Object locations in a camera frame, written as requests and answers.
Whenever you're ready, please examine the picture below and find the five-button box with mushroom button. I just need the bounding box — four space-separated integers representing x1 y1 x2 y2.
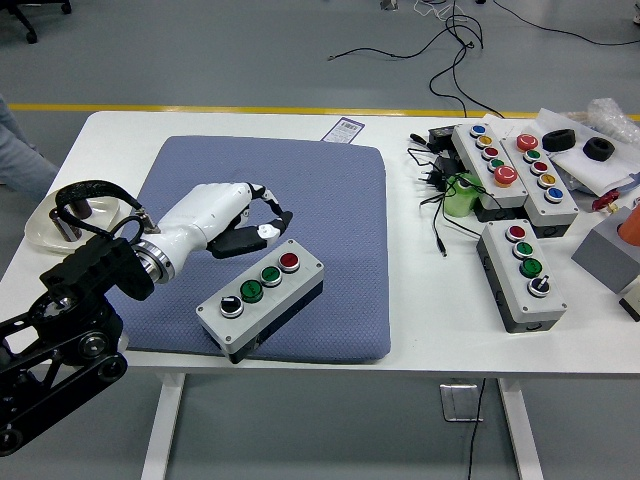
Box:
451 122 531 224
501 132 580 239

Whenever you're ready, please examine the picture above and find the black floor cable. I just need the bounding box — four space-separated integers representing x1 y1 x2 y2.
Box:
492 0 640 47
428 12 505 119
327 0 485 64

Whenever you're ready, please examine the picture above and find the white table leg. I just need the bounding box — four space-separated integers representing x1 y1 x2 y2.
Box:
497 377 545 480
139 372 187 480

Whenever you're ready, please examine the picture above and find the white shallow dish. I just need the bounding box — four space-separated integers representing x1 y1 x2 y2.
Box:
24 192 125 256

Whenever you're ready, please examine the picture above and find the clear crumpled plastic bag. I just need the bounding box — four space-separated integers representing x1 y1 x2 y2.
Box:
569 97 640 146

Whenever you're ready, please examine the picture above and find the person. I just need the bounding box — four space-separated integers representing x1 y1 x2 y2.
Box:
0 94 60 202

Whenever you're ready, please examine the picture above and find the grey four-control button box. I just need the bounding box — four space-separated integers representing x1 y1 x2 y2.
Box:
475 219 569 335
194 238 326 365

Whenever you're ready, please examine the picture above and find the black plug adapter with cord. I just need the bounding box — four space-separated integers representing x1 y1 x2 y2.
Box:
407 147 484 259

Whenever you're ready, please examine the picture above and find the black foam ring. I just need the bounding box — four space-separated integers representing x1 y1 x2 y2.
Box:
542 128 576 153
582 137 616 162

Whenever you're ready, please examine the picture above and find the dark cylindrical battery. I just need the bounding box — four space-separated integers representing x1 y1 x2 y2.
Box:
48 209 81 242

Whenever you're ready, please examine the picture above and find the green plastic cylinder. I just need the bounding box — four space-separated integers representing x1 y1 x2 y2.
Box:
443 172 484 219

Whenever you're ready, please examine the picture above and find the grey block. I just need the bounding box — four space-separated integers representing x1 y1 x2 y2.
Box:
571 205 640 296

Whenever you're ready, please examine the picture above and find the red small part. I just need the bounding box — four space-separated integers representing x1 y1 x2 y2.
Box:
591 191 621 212

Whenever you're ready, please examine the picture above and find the black office chair base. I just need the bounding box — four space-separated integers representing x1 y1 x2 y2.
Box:
0 0 73 45

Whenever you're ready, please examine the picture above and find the black cable under table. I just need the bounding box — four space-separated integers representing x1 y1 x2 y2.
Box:
466 377 488 480

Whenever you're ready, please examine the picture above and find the white paper sheet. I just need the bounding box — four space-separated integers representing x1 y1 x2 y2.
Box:
482 107 640 195

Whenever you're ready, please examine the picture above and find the white and black small box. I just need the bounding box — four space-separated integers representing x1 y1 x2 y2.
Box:
618 283 640 323

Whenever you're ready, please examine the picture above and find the blue-grey padded mat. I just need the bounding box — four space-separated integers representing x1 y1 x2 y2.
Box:
107 134 392 365

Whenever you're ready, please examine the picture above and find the purple barcode label card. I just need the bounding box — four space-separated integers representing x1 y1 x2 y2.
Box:
321 116 367 144

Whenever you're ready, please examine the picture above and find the metal floor socket plate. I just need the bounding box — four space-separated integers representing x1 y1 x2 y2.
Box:
439 382 485 424

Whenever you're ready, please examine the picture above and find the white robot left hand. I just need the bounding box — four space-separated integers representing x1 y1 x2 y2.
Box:
149 181 295 274

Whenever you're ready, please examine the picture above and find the black flat power adapter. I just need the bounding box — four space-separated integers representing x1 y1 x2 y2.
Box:
427 124 461 151

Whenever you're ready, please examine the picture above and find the orange cylinder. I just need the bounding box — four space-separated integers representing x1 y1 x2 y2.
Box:
617 203 640 246

